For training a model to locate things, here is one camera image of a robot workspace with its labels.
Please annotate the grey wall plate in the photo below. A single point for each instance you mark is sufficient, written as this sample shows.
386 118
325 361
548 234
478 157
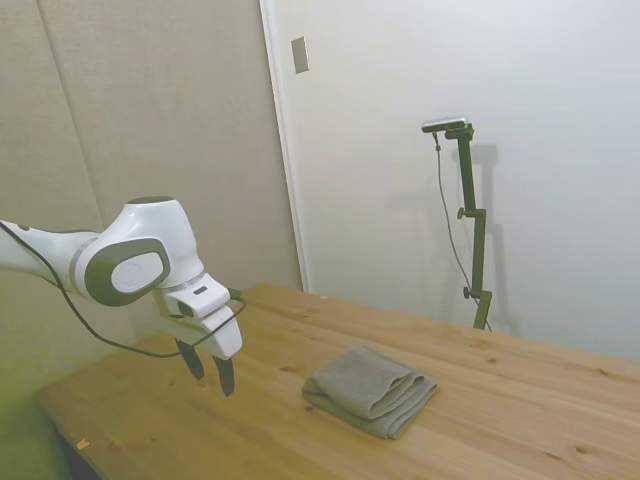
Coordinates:
300 55

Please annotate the small wood chip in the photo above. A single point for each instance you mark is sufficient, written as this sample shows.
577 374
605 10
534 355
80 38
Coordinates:
82 443

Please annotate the grey towel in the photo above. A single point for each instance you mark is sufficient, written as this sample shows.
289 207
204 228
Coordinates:
360 382

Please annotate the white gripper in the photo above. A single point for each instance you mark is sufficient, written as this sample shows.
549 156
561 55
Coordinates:
220 330

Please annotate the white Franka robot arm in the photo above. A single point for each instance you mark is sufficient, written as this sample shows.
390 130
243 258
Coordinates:
135 235

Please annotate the silver camera on stand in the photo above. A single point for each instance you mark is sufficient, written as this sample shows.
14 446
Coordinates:
445 123

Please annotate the dark green camera stand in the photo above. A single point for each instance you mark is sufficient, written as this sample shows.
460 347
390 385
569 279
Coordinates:
477 240

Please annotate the white door frame trim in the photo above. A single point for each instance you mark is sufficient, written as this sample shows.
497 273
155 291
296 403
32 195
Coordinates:
285 150

